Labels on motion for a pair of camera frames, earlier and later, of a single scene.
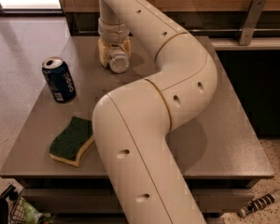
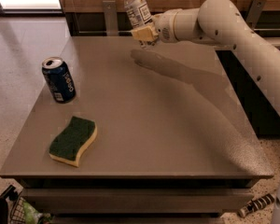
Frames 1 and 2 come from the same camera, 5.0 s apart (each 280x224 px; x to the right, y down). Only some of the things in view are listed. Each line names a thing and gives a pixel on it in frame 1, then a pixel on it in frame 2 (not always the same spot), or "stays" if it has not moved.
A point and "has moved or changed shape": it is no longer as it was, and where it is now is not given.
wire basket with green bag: [23, 212] stays
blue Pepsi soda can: [59, 78] stays
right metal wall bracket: [254, 12] stays
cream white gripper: [113, 34] -> [165, 28]
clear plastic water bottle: [119, 62] has moved or changed shape
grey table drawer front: [105, 201] stays
